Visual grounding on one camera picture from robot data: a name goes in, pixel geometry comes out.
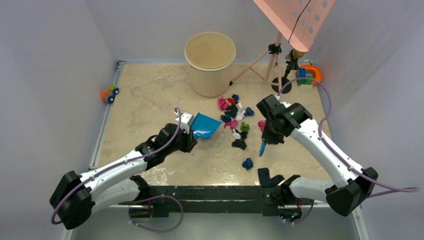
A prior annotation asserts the small blue paper scrap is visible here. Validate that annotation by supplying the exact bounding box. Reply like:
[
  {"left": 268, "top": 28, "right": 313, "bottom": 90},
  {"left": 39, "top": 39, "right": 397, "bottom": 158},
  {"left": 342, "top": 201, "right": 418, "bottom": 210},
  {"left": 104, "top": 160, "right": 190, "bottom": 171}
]
[{"left": 231, "top": 94, "right": 240, "bottom": 104}]

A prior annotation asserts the red paper scrap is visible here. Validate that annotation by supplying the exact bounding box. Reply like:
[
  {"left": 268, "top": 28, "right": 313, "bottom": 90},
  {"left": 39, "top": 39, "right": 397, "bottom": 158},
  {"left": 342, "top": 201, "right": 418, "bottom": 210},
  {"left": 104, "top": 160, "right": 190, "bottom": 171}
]
[{"left": 226, "top": 97, "right": 237, "bottom": 104}]

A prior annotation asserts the blue plastic dustpan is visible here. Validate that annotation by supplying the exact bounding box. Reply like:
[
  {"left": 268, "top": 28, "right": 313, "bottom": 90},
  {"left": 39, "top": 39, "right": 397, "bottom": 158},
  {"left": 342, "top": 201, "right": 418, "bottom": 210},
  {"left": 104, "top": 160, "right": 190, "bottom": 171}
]
[{"left": 190, "top": 112, "right": 222, "bottom": 140}]

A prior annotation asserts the pink paper scrap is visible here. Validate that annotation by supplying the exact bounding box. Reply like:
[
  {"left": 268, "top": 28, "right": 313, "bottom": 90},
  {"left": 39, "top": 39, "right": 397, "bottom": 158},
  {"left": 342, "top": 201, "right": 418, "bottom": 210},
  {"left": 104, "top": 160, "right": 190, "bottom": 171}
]
[{"left": 218, "top": 96, "right": 230, "bottom": 111}]

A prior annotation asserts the small white paper scrap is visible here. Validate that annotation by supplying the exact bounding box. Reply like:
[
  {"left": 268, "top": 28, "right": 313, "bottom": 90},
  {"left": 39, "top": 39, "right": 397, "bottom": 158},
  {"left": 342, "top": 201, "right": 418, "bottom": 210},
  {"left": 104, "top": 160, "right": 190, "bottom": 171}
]
[{"left": 232, "top": 129, "right": 241, "bottom": 140}]

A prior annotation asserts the blue hand brush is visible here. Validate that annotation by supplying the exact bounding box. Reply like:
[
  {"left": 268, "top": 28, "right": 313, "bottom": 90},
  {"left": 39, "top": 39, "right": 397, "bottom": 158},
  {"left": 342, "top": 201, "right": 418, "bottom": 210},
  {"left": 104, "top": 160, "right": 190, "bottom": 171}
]
[{"left": 258, "top": 141, "right": 267, "bottom": 157}]

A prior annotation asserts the dark blue paper scrap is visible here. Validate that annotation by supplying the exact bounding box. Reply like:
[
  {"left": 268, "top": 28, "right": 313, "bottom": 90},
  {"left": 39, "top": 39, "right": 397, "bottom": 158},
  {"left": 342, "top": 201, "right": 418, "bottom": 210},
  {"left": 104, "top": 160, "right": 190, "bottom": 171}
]
[{"left": 241, "top": 158, "right": 254, "bottom": 171}]

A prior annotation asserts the dark navy front scrap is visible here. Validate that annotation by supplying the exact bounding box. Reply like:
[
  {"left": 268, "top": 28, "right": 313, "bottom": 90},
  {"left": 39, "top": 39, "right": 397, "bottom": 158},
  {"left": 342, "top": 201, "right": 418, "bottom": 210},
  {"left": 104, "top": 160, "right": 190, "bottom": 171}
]
[{"left": 257, "top": 167, "right": 285, "bottom": 188}]

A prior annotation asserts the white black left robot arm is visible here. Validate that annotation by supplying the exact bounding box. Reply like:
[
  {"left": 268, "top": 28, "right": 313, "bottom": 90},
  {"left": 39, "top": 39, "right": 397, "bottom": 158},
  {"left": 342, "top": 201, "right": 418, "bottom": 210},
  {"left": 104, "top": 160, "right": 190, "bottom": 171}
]
[{"left": 49, "top": 107, "right": 221, "bottom": 230}]

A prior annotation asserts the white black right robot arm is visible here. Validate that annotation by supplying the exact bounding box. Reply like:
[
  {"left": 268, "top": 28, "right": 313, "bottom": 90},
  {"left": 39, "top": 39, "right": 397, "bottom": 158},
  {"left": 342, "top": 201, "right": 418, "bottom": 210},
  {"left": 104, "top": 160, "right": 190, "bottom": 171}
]
[{"left": 256, "top": 95, "right": 379, "bottom": 217}]

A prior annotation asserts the orange blue green toy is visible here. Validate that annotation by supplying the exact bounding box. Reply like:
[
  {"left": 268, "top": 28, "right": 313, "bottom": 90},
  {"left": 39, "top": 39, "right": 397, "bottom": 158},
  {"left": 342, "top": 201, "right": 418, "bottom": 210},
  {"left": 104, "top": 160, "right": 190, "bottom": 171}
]
[{"left": 296, "top": 64, "right": 323, "bottom": 86}]

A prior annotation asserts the beige plastic bucket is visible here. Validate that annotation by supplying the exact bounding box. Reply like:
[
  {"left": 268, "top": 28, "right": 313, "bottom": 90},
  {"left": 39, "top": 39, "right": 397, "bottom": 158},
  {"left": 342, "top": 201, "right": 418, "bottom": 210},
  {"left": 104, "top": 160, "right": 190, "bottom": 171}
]
[{"left": 184, "top": 31, "right": 236, "bottom": 98}]

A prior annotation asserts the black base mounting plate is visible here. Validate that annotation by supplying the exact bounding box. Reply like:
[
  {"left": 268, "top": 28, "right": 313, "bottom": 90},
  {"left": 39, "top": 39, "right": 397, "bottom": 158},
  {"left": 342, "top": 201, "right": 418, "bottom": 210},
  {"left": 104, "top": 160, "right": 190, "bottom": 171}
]
[{"left": 128, "top": 185, "right": 313, "bottom": 219}]

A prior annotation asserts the orange blue toy car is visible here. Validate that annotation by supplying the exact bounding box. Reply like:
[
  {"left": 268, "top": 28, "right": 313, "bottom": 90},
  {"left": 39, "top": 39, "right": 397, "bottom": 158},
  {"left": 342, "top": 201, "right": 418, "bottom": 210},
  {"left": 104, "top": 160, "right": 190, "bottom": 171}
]
[{"left": 100, "top": 84, "right": 120, "bottom": 104}]

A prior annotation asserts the pink music stand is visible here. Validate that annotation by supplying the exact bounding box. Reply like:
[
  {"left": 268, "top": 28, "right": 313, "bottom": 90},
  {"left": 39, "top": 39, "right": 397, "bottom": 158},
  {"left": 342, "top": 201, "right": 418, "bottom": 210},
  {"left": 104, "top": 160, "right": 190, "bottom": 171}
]
[{"left": 229, "top": 0, "right": 337, "bottom": 91}]

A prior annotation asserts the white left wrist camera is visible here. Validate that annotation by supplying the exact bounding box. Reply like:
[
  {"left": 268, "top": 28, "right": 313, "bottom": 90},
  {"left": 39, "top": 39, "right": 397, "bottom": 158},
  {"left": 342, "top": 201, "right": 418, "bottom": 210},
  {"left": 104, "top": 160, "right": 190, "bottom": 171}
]
[{"left": 174, "top": 111, "right": 194, "bottom": 134}]

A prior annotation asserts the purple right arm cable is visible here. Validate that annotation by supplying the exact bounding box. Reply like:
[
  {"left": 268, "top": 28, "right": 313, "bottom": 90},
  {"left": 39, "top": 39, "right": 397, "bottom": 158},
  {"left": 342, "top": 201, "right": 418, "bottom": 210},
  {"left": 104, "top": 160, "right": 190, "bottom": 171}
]
[{"left": 276, "top": 77, "right": 421, "bottom": 200}]

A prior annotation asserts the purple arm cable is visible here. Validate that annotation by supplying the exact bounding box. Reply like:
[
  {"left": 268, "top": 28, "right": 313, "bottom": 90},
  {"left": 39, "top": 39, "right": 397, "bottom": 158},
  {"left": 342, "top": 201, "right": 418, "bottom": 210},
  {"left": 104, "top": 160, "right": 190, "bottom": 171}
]
[
  {"left": 276, "top": 77, "right": 421, "bottom": 200},
  {"left": 50, "top": 106, "right": 182, "bottom": 225}
]

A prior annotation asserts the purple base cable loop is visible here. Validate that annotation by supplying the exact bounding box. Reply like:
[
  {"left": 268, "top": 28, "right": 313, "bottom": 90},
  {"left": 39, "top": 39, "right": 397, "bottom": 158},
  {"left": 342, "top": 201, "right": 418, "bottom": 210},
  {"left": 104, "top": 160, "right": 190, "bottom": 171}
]
[{"left": 128, "top": 193, "right": 184, "bottom": 233}]

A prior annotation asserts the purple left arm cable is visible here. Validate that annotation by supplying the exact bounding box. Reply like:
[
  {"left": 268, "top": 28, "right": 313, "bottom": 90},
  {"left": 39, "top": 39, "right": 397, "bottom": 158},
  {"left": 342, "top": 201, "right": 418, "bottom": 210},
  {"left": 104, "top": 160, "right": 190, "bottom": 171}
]
[{"left": 50, "top": 106, "right": 182, "bottom": 225}]

